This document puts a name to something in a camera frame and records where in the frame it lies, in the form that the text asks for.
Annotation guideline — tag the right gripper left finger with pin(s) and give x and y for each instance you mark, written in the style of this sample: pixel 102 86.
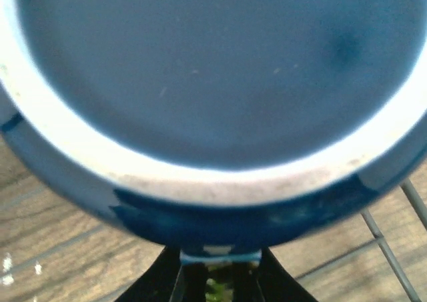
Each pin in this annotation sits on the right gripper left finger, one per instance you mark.
pixel 168 279

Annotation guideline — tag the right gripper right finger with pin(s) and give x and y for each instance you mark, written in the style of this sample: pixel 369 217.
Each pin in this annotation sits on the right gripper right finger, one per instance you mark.
pixel 262 278

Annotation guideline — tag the dark blue mug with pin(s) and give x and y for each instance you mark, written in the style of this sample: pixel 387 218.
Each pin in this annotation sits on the dark blue mug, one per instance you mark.
pixel 216 126

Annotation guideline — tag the lime green plate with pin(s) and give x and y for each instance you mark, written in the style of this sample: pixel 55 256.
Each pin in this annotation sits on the lime green plate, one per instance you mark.
pixel 220 284

